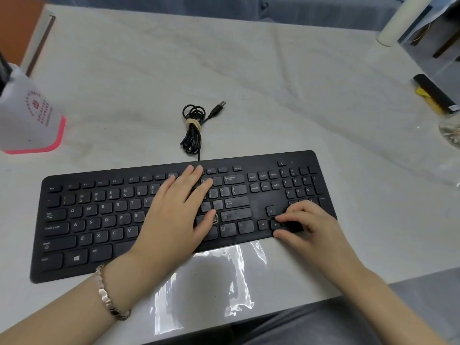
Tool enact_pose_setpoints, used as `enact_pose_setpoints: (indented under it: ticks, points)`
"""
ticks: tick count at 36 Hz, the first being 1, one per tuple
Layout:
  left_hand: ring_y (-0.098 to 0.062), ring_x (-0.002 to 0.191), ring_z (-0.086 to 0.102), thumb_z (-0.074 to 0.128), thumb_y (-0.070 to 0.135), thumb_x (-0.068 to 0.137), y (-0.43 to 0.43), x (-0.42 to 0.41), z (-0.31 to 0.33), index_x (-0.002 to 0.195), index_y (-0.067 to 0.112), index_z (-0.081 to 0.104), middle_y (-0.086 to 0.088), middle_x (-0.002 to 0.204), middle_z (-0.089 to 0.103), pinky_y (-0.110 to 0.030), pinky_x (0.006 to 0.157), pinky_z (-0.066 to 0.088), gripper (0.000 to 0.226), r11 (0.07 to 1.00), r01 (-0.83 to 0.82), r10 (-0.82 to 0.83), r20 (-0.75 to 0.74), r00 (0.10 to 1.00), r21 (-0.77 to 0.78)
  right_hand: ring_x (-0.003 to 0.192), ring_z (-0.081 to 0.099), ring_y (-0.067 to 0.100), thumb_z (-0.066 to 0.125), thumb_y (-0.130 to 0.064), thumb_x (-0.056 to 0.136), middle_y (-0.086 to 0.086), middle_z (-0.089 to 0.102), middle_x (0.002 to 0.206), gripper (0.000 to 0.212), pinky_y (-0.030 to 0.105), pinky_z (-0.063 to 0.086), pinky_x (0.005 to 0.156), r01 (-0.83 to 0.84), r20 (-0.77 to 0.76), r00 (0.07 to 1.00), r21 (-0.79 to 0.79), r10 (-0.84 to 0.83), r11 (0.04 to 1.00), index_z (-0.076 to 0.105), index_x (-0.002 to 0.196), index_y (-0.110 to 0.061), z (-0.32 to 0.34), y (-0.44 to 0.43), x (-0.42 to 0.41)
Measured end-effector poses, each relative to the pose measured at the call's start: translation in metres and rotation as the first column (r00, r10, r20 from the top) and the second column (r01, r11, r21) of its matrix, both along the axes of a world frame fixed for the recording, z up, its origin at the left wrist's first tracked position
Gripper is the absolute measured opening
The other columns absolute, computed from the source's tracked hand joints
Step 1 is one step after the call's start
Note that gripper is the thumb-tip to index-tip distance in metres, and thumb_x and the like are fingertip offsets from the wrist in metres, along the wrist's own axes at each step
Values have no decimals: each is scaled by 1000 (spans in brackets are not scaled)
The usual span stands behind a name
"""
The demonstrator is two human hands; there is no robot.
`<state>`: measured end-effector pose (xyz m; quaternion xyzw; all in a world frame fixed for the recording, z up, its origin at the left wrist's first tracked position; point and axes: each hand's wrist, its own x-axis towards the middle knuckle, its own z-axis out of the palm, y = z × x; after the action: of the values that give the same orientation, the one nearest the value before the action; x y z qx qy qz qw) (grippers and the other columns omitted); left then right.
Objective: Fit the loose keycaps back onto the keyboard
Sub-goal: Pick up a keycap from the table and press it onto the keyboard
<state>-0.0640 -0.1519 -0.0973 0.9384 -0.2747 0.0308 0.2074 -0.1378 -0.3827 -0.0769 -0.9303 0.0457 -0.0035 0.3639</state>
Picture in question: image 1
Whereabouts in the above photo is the person's left hand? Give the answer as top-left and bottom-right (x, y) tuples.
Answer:
(118, 164), (218, 291)

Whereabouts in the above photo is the person's right hand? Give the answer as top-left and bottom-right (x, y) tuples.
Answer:
(273, 200), (364, 285)

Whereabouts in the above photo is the black computer keyboard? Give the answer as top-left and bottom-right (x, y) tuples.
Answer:
(29, 150), (338, 284)

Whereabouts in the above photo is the person's right forearm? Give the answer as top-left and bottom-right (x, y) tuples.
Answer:
(339, 263), (449, 345)

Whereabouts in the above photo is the person's left forearm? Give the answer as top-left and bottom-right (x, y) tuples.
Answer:
(0, 252), (153, 345)

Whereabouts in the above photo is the clear plastic bag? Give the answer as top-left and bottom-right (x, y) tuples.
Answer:
(151, 241), (269, 337)

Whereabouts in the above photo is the white bag with pink base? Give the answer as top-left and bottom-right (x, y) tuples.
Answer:
(0, 63), (67, 155)

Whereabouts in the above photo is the crumpled clear plastic wrap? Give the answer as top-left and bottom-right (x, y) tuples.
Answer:
(438, 118), (460, 152)

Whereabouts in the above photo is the yellow plastic piece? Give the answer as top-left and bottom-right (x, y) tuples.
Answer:
(416, 87), (447, 115)

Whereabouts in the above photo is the black rectangular bar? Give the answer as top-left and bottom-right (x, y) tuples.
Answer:
(413, 73), (460, 115)

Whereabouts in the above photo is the white paper roll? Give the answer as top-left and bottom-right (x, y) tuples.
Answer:
(376, 0), (436, 47)

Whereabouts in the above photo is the dark wooden furniture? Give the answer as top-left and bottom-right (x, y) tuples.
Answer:
(432, 9), (460, 60)

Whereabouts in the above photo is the black keyboard cable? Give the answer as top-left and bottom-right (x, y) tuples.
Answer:
(181, 100), (227, 164)

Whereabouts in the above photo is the rose gold bracelet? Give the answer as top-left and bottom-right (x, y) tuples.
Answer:
(95, 264), (132, 322)

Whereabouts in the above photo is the black strap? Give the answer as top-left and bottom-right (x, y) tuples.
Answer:
(0, 50), (16, 95)

